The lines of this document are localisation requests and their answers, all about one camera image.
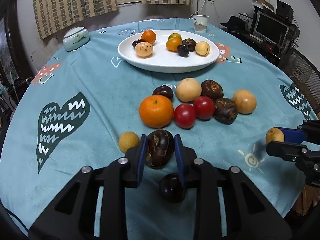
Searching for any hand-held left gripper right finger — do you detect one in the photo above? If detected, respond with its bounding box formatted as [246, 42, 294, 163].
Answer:
[174, 134, 293, 240]

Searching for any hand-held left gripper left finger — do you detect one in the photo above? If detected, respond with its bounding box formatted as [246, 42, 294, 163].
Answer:
[27, 134, 148, 240]

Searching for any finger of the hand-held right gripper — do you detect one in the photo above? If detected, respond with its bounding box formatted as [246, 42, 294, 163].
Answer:
[265, 141, 320, 188]
[279, 120, 320, 143]

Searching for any small tan longan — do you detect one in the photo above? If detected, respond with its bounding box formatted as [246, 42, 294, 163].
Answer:
[118, 131, 140, 153]
[265, 127, 285, 144]

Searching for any dark brown water chestnut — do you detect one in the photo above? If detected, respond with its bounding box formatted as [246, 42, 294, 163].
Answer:
[146, 129, 175, 169]

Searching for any red cherry tomato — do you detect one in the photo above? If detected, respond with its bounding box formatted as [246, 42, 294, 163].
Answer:
[174, 104, 197, 129]
[193, 96, 215, 120]

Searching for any orange mandarin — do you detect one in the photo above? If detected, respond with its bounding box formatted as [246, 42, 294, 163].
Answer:
[139, 94, 174, 129]
[141, 29, 157, 45]

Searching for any tan round fruit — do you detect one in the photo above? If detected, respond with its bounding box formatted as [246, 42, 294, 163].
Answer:
[232, 89, 257, 114]

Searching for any pale beige round fruit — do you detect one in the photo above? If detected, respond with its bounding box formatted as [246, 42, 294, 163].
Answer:
[175, 78, 202, 102]

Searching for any white oval plate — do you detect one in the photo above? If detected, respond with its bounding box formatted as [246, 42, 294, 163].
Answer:
[117, 29, 220, 73]

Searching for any beige fruit with brown marks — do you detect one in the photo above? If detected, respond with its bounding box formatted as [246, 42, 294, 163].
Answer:
[135, 42, 153, 58]

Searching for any pale yellow round fruit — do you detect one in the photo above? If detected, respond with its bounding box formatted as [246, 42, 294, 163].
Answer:
[195, 41, 210, 56]

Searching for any blue printed tablecloth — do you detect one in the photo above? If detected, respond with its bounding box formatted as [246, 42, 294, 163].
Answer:
[0, 17, 319, 235]

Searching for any black computer desk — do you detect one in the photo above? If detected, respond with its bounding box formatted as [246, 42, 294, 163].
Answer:
[222, 5, 300, 65]

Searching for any computer monitor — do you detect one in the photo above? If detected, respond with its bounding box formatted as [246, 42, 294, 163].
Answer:
[254, 14, 289, 43]

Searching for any black hat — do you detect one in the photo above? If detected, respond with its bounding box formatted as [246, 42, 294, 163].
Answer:
[220, 15, 247, 32]

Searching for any black speaker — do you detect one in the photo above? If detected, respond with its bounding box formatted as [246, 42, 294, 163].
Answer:
[276, 0, 294, 18]

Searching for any white green ceramic lidded jar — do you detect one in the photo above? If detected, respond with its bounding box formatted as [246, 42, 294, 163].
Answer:
[62, 27, 90, 52]

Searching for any flat cardboard piece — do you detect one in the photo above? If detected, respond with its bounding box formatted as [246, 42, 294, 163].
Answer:
[252, 0, 274, 9]

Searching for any white paper cup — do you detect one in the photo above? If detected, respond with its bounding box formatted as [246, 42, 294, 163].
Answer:
[192, 15, 209, 33]

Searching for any dark wooden framed painting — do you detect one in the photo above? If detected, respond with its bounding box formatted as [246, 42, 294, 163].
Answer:
[0, 5, 33, 85]

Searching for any white cable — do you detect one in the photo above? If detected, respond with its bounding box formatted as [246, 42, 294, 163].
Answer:
[192, 0, 207, 17]

